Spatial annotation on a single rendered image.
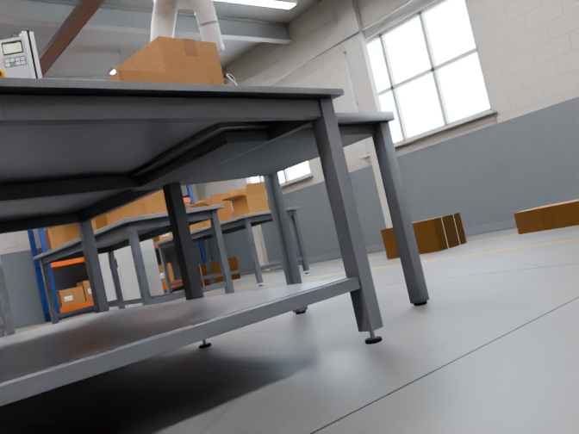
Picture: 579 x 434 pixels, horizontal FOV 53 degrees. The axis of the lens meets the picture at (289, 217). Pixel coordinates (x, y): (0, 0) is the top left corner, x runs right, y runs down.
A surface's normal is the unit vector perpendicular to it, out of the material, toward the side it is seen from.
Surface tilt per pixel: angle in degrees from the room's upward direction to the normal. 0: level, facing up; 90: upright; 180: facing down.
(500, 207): 90
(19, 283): 90
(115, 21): 90
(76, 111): 90
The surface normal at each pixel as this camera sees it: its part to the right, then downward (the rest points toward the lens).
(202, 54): 0.69, -0.18
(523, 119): -0.76, 0.14
